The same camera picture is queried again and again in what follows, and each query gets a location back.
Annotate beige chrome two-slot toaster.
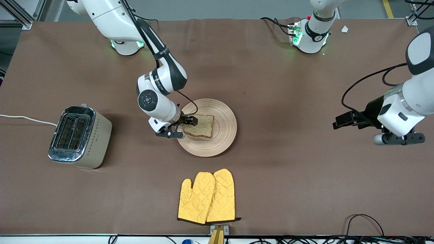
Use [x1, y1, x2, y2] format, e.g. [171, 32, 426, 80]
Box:
[47, 103, 113, 169]

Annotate aluminium frame profile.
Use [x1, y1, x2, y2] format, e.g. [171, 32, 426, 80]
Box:
[0, 0, 46, 30]

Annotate black cable tangle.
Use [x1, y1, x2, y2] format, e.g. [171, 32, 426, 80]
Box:
[251, 236, 434, 244]

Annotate brown bread slice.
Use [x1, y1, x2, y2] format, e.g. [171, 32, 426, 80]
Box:
[182, 115, 215, 138]

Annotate black base cable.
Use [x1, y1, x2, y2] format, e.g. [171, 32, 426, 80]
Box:
[136, 14, 159, 24]
[260, 17, 293, 36]

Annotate black looped cable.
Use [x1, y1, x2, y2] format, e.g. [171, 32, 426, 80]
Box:
[345, 214, 385, 238]

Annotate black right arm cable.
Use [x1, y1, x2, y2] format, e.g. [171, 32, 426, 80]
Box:
[120, 0, 199, 118]

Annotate brown table cover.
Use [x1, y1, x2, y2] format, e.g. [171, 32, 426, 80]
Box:
[0, 18, 434, 236]

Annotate yellow quilted oven mitt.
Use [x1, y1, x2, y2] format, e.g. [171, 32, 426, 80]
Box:
[177, 172, 216, 225]
[205, 168, 242, 224]

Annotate black right base cable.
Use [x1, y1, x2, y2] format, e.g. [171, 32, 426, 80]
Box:
[136, 14, 159, 24]

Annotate white toaster power cord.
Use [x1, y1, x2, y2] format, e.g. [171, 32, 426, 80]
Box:
[0, 114, 57, 126]

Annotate black left base cable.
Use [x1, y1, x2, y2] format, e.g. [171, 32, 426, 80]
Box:
[260, 17, 293, 36]

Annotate round light wooden plate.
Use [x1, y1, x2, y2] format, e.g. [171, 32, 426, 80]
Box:
[176, 98, 237, 157]

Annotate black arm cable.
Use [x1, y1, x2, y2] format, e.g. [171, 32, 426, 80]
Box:
[120, 0, 199, 118]
[341, 62, 411, 116]

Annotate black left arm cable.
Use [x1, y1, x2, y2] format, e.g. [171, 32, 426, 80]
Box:
[341, 62, 411, 116]

